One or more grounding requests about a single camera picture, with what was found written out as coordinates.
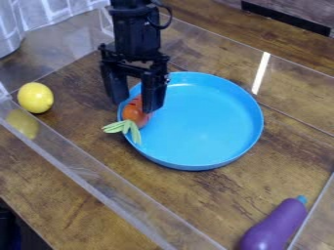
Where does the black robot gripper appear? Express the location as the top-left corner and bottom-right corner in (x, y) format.
(99, 0), (171, 113)

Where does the orange toy carrot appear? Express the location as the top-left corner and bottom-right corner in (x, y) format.
(102, 95), (151, 144)

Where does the yellow toy lemon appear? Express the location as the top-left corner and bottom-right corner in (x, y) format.
(18, 82), (54, 113)

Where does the white grid curtain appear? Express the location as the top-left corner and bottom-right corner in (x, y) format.
(0, 0), (110, 59)

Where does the purple toy eggplant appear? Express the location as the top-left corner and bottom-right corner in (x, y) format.
(239, 195), (308, 250)

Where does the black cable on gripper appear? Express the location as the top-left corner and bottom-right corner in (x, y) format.
(147, 0), (174, 30)

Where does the clear acrylic barrier wall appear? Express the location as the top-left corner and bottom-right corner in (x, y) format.
(0, 83), (226, 250)

